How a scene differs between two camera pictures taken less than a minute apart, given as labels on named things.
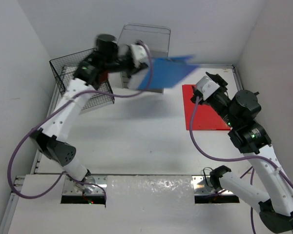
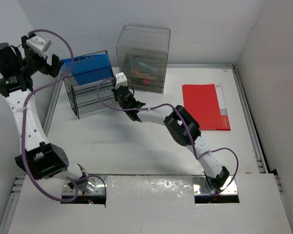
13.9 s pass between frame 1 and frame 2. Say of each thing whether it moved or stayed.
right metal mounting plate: stayed
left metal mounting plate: stayed
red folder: stayed
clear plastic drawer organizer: stayed
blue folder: moved
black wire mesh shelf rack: moved
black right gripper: moved
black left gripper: moved
